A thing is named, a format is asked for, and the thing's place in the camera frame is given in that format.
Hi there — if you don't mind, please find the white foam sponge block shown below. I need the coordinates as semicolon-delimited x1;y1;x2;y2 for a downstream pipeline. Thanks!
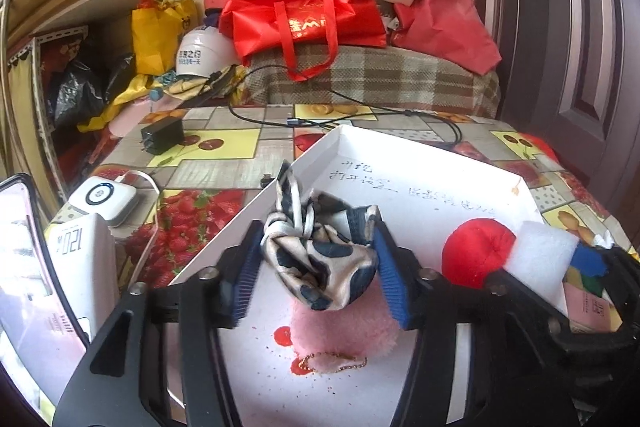
503;221;578;314

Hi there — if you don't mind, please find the navy white patterned scarf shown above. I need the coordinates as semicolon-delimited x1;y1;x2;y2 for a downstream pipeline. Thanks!
260;161;381;311

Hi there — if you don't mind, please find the white shallow cardboard box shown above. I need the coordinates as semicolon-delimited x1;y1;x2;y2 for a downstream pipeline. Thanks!
159;123;547;427

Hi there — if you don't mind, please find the red plush apple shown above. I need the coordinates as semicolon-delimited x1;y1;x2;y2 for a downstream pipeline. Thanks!
442;218;516;289

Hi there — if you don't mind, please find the white cloth piece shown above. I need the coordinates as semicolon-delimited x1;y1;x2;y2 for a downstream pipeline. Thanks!
592;230;615;249

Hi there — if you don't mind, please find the white digital clock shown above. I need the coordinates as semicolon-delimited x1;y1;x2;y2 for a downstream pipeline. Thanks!
44;213;119;340

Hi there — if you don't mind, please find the pink fluffy plush toy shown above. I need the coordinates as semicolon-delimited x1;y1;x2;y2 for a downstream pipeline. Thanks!
290;279;400;374

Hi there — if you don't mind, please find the white round button device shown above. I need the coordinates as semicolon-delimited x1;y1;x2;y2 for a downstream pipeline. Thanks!
67;176;138;228

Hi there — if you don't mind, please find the fruit print tablecloth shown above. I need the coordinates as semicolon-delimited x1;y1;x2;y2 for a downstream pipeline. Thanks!
96;103;631;284

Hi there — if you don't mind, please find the black power adapter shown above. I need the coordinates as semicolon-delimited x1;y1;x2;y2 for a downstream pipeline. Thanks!
141;116;184;155

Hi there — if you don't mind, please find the black plastic bag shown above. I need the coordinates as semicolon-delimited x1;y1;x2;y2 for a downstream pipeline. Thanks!
47;53;136;129

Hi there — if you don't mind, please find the plaid blanket covered cushion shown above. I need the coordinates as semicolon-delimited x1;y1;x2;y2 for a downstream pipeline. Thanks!
233;46;500;118

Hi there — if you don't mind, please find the white helmet with text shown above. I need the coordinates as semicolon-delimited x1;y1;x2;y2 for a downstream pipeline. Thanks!
175;26;241;78

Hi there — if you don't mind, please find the yellow shopping bag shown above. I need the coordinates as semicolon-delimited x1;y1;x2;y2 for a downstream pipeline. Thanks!
131;0;200;76

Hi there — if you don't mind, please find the matte red fabric bag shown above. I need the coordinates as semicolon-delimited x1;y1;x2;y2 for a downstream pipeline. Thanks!
390;0;501;76

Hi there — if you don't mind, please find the purple panelled door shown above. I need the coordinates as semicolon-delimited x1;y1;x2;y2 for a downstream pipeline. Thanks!
459;0;640;218

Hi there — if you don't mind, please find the shiny red tote bag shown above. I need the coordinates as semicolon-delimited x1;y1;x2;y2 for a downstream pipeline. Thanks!
218;0;386;82

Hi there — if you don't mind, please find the black cable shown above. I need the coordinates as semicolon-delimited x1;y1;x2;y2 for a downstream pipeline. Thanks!
199;63;464;148

